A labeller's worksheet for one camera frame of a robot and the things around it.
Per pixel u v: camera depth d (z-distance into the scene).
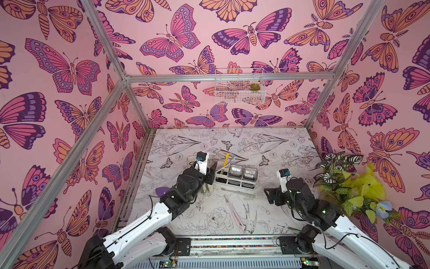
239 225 0.79
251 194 0.89
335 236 0.50
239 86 0.95
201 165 0.62
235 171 0.97
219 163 0.90
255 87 0.92
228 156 1.06
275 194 0.67
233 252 0.73
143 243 0.57
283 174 0.66
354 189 0.65
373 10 0.69
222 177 0.86
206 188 0.91
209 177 0.66
